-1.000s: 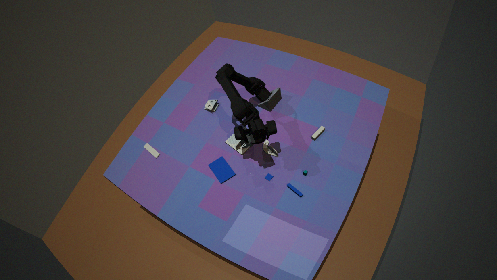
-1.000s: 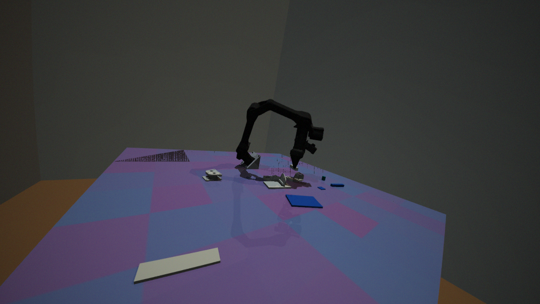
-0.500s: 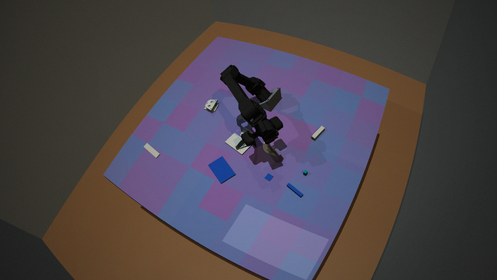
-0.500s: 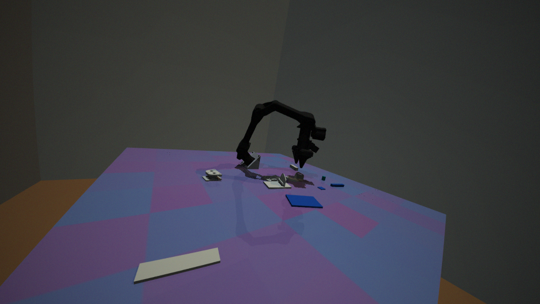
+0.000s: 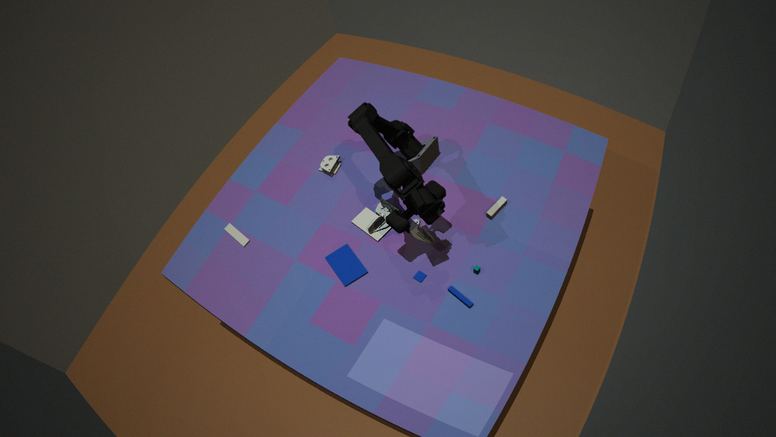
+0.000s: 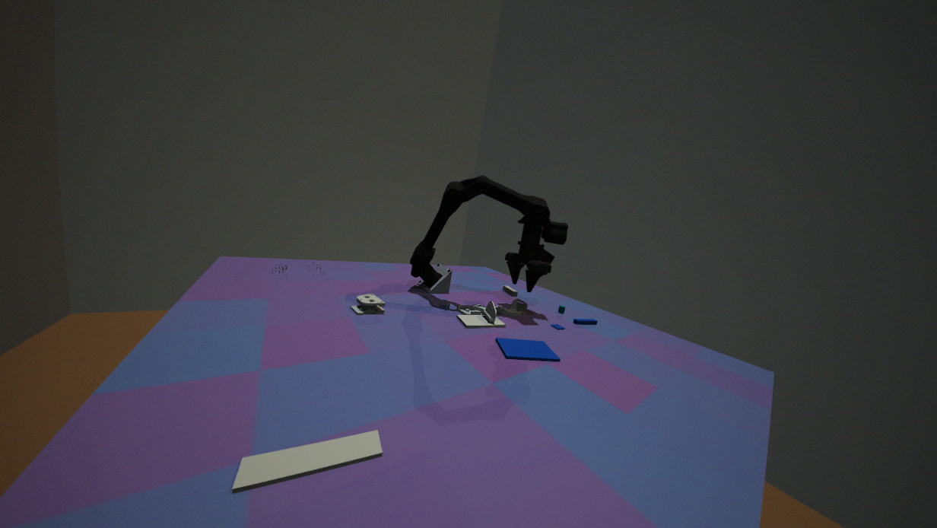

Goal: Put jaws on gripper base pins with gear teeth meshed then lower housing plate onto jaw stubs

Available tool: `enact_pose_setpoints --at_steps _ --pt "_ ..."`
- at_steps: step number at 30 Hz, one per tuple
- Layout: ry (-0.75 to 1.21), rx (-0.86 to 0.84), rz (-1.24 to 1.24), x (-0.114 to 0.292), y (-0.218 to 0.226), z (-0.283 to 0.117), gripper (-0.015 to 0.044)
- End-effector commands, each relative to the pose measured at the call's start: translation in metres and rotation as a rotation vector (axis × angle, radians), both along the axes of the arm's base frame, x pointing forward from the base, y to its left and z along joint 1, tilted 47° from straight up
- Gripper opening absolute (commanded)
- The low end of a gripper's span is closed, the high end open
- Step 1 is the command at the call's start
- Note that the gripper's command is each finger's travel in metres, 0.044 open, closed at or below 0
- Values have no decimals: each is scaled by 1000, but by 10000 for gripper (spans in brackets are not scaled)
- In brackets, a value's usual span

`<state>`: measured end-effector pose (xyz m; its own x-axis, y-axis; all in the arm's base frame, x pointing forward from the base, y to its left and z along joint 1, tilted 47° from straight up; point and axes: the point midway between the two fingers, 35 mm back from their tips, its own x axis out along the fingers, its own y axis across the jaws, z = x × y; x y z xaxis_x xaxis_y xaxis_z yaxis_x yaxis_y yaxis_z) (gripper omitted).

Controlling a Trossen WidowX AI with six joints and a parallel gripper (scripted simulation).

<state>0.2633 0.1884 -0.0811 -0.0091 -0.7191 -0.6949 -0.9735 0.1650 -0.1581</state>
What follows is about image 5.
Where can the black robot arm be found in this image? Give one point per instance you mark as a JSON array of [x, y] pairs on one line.
[[396, 170]]

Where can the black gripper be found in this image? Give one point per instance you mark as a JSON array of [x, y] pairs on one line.
[[399, 221]]

